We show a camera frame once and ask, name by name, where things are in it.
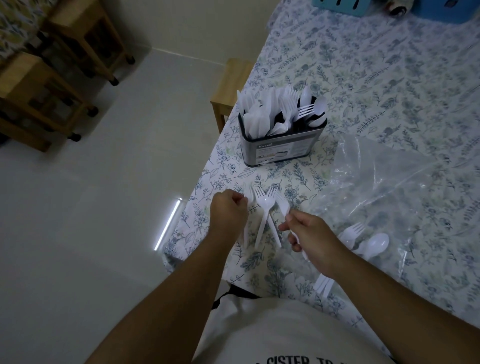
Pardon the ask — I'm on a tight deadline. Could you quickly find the steel cutlery caddy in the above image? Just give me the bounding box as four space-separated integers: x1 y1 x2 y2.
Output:
238 108 328 168

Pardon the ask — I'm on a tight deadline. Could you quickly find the person's left forearm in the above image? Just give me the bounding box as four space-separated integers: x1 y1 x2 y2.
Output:
84 232 241 364

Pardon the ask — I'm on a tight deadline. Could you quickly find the white plastic spoon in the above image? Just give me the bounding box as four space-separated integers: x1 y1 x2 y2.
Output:
354 232 391 260

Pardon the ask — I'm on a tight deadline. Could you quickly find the person's right hand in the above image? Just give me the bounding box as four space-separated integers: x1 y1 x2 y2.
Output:
278 209 352 280

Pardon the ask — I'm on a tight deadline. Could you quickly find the blue lidded container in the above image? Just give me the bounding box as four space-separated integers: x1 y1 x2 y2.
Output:
410 0 480 25

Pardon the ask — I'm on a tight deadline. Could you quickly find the teal utensil holder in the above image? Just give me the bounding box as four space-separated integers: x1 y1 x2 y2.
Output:
311 0 372 18

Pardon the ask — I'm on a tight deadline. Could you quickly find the clear plastic bag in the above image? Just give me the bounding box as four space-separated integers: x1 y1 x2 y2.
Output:
311 133 440 282

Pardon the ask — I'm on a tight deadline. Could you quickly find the small white ceramic figurine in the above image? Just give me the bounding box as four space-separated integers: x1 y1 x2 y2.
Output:
386 0 412 18

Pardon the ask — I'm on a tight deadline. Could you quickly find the person's right forearm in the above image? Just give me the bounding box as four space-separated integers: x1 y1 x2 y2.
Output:
326 243 480 364

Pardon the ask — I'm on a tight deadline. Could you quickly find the wooden stool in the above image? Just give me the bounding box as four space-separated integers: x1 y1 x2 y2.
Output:
41 0 136 87
209 58 256 134
0 51 99 153

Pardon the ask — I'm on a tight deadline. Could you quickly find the bunch of white plastic cutlery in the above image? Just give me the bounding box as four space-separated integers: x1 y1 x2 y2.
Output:
236 84 328 138

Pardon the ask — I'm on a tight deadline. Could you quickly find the blue floral tablecloth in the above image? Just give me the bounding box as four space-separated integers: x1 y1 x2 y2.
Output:
163 0 480 338

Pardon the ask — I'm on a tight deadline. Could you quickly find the person's left hand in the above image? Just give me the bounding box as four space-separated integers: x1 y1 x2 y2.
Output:
208 189 249 245

